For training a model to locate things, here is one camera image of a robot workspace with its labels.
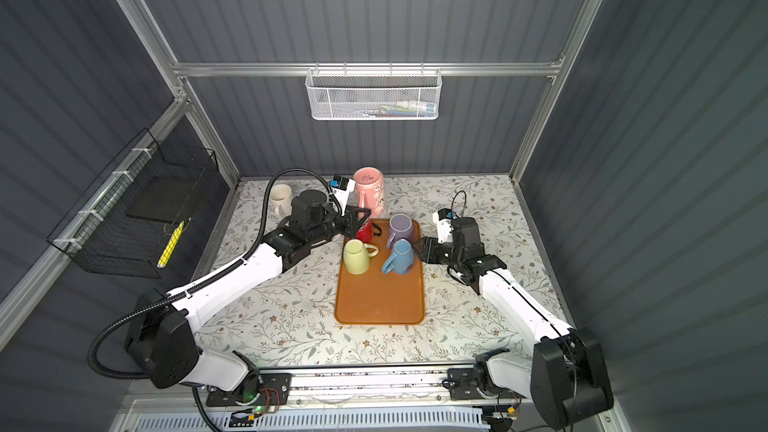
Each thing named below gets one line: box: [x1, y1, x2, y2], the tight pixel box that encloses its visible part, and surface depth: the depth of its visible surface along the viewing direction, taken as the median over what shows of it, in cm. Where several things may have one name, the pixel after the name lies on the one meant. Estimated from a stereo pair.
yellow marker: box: [157, 220, 185, 268], surface depth 70 cm
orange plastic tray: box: [335, 219, 425, 325], surface depth 91 cm
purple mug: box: [386, 213, 413, 249], surface depth 98 cm
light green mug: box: [343, 239, 379, 275], surface depth 91 cm
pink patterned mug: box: [353, 166, 386, 219], surface depth 79 cm
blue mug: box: [382, 238, 415, 275], surface depth 91 cm
